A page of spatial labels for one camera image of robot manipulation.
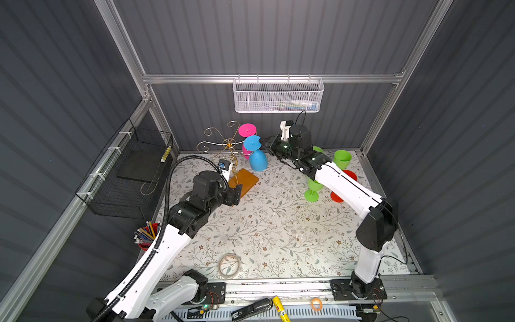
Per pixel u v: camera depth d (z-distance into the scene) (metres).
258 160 0.83
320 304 0.71
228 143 0.81
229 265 0.81
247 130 0.82
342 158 0.99
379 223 0.46
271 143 0.68
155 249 0.42
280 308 0.70
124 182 0.73
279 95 1.24
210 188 0.50
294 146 0.63
